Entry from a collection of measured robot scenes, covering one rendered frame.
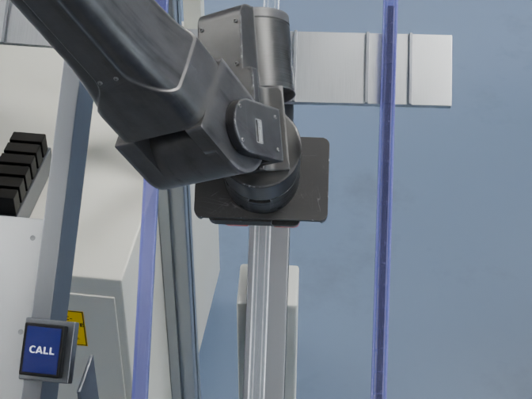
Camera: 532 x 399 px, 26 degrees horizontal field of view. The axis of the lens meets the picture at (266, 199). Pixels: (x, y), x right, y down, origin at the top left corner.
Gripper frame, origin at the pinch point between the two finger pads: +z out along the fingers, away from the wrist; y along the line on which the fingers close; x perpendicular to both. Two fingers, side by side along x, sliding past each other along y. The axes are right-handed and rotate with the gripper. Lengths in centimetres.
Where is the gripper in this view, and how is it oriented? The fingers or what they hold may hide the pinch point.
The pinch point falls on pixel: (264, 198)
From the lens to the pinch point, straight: 97.1
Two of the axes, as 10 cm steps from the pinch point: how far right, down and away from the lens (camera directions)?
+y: -10.0, -0.3, 0.2
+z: 0.1, 1.8, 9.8
